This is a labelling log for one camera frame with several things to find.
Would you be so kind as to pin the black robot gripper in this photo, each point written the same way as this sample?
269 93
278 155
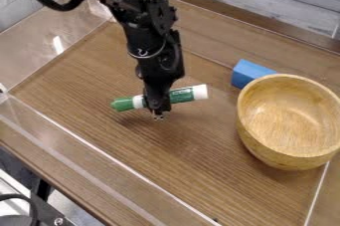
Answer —
160 66

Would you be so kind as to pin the green Expo marker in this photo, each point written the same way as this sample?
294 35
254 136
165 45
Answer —
181 95

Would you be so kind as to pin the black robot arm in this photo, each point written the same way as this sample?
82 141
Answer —
142 14

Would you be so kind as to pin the brown wooden bowl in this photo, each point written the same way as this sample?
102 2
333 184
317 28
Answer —
288 121

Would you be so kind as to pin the blue foam block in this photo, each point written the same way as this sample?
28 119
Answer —
245 72

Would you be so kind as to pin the black metal stand base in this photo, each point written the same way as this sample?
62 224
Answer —
41 216

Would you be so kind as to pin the clear acrylic tray wall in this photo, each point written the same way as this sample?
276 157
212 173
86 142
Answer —
156 172

